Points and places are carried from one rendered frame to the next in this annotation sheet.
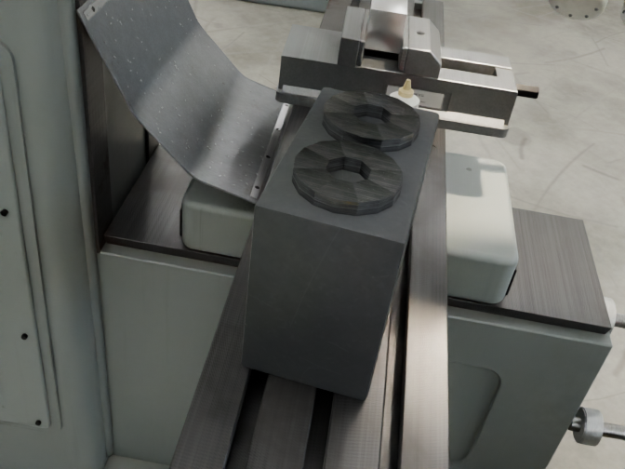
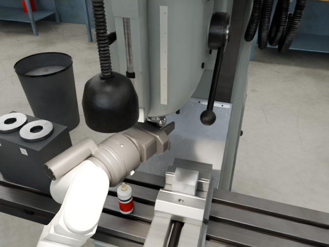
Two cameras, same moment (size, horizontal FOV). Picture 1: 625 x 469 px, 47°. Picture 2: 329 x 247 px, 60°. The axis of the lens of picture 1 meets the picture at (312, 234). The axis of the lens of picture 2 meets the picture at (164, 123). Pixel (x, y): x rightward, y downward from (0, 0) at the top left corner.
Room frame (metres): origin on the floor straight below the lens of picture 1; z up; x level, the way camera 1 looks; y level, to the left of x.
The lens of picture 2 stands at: (1.10, -0.57, 1.64)
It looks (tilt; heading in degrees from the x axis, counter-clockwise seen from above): 36 degrees down; 104
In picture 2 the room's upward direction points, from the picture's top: straight up
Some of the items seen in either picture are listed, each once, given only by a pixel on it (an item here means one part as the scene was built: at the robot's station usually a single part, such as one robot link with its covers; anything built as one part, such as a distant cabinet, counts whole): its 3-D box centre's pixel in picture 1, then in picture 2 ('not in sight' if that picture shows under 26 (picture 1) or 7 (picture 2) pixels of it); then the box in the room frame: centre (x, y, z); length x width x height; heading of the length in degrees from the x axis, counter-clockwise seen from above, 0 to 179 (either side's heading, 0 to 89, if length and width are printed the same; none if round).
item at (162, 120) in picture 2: not in sight; (156, 117); (0.96, -0.06, 1.26); 0.05 x 0.05 x 0.01
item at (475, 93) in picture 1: (398, 64); (181, 207); (1.03, -0.09, 1.00); 0.35 x 0.15 x 0.11; 89
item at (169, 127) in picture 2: not in sight; (167, 131); (0.98, -0.07, 1.23); 0.06 x 0.02 x 0.03; 67
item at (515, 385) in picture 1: (338, 350); not in sight; (0.96, -0.08, 0.45); 0.80 x 0.30 x 0.60; 87
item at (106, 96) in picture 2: not in sight; (109, 96); (0.96, -0.29, 1.45); 0.07 x 0.07 x 0.06
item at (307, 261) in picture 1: (344, 230); (32, 151); (0.55, -0.03, 1.05); 0.22 x 0.12 x 0.20; 170
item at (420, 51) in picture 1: (419, 46); (180, 206); (1.03, -0.12, 1.04); 0.12 x 0.06 x 0.04; 179
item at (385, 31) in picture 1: (386, 23); (185, 184); (1.03, -0.06, 1.06); 0.06 x 0.05 x 0.06; 179
